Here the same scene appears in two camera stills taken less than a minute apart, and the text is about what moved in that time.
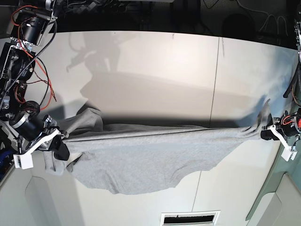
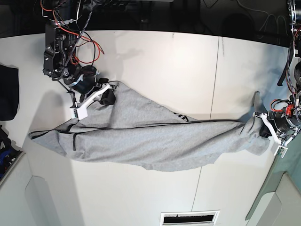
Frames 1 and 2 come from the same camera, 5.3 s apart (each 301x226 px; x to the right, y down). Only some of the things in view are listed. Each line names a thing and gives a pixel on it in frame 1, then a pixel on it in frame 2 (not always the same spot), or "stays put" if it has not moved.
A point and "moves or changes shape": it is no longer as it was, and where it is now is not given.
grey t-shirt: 145,158 moves or changes shape
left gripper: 30,125 to 83,81
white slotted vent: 189,218 stays put
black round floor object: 238,26 stays put
